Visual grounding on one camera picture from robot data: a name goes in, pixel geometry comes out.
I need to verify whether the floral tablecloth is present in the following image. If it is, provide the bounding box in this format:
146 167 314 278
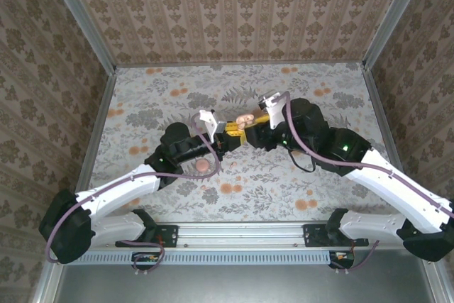
79 62 414 224

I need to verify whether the grey metal panel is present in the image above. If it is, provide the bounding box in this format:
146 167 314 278
33 246 441 303

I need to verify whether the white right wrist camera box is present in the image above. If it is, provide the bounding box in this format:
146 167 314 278
258 91 289 130

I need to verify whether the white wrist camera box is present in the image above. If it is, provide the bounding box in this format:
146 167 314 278
258 91 289 130
198 109 228 143

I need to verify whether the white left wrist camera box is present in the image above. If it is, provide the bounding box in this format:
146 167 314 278
198 109 228 143

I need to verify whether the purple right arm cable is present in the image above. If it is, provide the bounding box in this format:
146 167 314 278
272 92 454 275

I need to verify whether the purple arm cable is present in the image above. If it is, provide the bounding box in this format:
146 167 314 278
272 92 454 275
48 115 223 275

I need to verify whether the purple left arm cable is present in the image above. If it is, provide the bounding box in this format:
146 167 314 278
48 115 223 275

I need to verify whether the thin black cable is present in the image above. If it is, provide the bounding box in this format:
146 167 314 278
289 149 316 173

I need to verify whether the aluminium side rail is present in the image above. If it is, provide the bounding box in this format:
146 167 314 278
72 67 118 196
362 67 421 197

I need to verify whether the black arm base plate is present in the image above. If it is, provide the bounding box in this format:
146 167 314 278
303 224 370 248
115 224 178 248

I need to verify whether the aluminium mounting rail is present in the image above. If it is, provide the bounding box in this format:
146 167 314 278
88 221 409 249

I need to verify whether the grey slotted cable duct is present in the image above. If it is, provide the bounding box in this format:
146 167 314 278
65 250 355 265

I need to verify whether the aluminium frame post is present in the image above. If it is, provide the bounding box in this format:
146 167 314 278
362 0 436 70
41 0 118 74

